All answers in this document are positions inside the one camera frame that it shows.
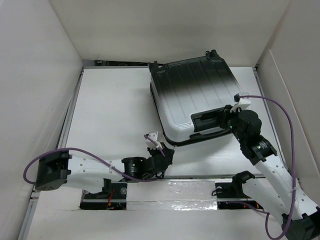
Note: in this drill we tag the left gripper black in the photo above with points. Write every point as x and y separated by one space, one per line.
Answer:
168 153

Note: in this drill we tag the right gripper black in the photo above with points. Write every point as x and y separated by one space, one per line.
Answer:
235 113

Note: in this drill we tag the white black hard-shell suitcase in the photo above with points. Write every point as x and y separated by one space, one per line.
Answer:
189 95

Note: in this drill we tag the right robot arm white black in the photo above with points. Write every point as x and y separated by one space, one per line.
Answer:
287 203

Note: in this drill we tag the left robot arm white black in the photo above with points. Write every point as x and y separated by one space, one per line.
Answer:
76 168

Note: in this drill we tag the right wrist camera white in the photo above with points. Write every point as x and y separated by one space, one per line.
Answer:
242 102

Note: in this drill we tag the silver taped mounting rail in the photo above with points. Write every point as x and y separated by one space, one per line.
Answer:
167 195

